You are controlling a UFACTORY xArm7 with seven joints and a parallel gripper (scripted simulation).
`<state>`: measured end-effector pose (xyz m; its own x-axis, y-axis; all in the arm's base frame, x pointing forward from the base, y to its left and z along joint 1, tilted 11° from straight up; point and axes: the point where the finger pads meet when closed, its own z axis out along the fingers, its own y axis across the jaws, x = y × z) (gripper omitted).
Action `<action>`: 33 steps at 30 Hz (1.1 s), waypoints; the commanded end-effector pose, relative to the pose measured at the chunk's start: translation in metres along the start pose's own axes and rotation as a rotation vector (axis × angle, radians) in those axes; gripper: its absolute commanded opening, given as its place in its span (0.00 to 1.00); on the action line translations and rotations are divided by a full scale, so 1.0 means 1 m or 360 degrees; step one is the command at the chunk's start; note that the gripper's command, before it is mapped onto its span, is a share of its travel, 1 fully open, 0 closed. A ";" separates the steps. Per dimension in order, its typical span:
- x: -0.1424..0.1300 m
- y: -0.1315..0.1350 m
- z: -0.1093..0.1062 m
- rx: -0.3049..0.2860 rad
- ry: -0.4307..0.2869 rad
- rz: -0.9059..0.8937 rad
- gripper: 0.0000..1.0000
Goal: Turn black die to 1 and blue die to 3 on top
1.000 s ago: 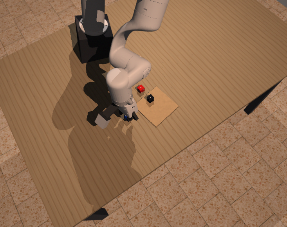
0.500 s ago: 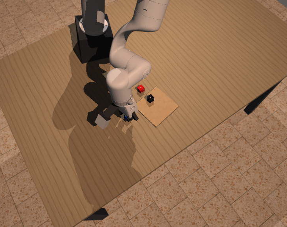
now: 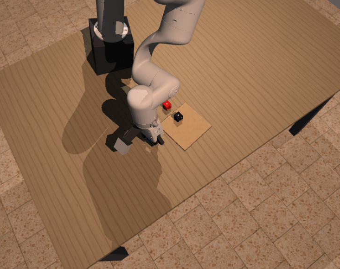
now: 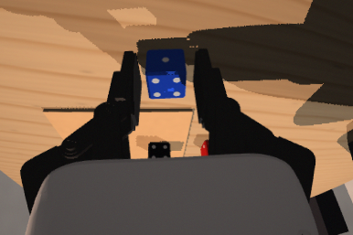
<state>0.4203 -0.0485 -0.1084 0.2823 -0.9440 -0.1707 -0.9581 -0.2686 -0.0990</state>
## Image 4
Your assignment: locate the blue die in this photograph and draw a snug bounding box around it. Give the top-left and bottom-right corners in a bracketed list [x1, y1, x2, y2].
[145, 48, 187, 99]

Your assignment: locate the tan mat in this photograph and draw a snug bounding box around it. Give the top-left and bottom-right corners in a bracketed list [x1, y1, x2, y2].
[43, 109, 193, 159]

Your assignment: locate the red die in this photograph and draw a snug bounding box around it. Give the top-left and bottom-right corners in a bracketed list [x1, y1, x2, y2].
[200, 140, 209, 155]

